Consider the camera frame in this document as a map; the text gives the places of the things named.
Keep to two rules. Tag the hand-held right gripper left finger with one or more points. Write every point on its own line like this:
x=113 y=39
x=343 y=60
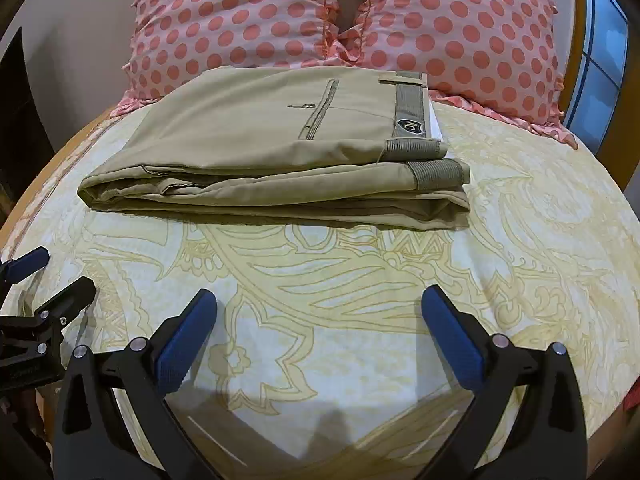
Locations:
x=182 y=337

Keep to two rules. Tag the blue glass window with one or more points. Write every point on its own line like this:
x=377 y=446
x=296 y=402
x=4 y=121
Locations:
x=600 y=65

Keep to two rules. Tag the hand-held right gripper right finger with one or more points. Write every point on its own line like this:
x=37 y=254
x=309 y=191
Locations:
x=452 y=340

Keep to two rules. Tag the yellow patterned bed sheet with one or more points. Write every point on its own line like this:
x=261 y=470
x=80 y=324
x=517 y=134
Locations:
x=350 y=285

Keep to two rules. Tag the pink polka dot pillow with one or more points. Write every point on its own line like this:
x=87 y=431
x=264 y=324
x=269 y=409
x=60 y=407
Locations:
x=345 y=35

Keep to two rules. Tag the khaki pants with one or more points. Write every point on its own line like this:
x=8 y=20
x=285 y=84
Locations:
x=280 y=145

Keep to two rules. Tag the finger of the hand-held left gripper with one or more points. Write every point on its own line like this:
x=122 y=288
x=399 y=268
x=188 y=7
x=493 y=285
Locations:
x=25 y=261
x=67 y=297

